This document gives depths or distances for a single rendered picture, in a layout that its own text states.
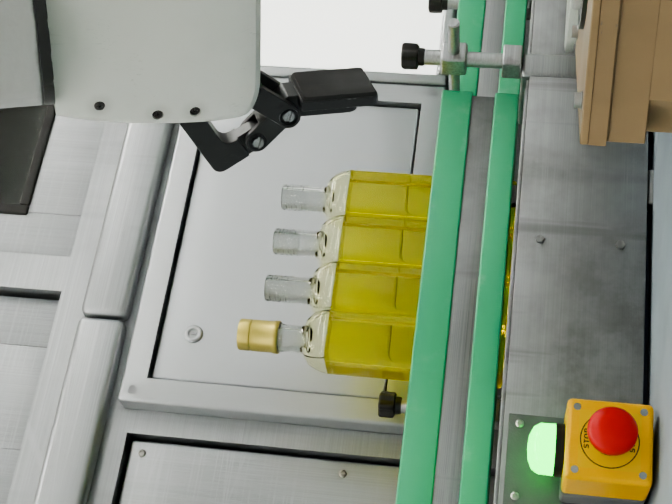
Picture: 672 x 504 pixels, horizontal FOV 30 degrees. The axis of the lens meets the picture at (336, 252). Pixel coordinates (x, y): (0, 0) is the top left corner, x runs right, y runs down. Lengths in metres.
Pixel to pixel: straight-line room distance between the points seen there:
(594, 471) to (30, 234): 0.89
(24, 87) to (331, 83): 0.16
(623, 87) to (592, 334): 0.34
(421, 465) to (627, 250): 0.28
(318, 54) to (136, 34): 1.11
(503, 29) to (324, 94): 0.87
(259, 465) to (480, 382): 0.39
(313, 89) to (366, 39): 1.06
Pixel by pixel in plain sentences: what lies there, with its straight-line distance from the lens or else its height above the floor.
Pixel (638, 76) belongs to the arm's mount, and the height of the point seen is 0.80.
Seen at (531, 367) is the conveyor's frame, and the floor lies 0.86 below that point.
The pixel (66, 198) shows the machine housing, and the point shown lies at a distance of 1.69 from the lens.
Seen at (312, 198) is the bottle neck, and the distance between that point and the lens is 1.41.
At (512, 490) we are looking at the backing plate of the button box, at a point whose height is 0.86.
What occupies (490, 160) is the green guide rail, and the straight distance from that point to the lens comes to 1.27.
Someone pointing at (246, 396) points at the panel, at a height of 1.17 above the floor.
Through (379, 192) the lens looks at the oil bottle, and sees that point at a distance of 1.39.
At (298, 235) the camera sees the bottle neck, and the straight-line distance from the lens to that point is 1.38.
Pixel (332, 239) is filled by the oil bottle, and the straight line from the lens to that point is 1.36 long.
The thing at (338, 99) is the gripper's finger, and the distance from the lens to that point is 0.63.
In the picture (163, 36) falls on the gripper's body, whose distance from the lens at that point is 0.59.
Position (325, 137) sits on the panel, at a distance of 1.61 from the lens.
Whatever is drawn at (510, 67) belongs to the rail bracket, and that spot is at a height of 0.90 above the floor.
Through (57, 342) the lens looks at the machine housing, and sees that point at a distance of 1.57.
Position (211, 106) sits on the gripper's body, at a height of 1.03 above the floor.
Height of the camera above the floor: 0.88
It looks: 8 degrees up
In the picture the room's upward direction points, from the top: 86 degrees counter-clockwise
